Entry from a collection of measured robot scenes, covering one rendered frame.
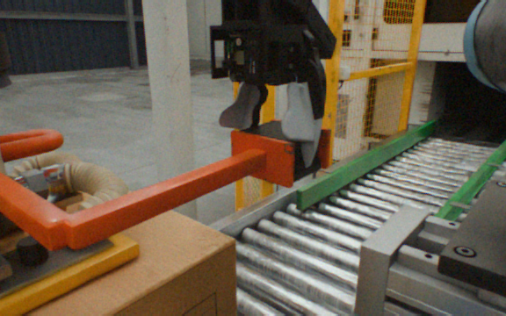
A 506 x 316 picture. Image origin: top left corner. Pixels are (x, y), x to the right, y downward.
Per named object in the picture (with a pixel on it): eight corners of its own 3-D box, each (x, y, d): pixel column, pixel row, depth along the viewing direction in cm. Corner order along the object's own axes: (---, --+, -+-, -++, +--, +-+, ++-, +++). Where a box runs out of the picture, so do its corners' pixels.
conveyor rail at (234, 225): (411, 149, 274) (415, 124, 268) (418, 151, 271) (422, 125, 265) (119, 330, 110) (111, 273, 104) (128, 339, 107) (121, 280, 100)
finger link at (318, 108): (290, 126, 42) (269, 47, 41) (299, 123, 43) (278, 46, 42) (327, 117, 38) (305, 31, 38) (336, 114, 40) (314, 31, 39)
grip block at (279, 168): (272, 154, 52) (273, 118, 50) (328, 168, 47) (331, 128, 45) (230, 170, 46) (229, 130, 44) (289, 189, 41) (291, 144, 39)
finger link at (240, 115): (203, 148, 46) (220, 76, 41) (235, 139, 50) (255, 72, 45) (220, 162, 44) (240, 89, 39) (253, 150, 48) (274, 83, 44)
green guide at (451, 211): (510, 144, 234) (514, 129, 231) (531, 147, 228) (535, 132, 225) (416, 252, 120) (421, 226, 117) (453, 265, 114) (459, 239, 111)
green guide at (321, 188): (418, 130, 267) (421, 117, 264) (435, 132, 261) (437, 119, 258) (278, 204, 153) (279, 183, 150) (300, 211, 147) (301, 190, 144)
